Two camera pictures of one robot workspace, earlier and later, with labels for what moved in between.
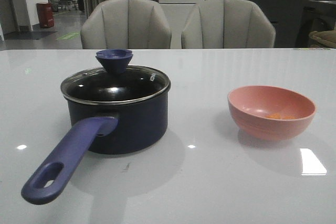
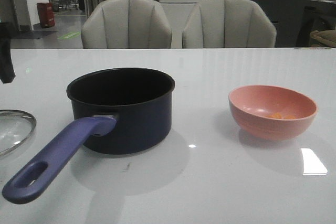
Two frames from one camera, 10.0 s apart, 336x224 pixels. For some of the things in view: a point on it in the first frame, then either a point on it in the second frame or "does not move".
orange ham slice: x=276 y=116 does not move
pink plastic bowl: x=270 y=113 does not move
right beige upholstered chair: x=226 y=22 does not move
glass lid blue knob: x=116 y=82 → x=16 y=127
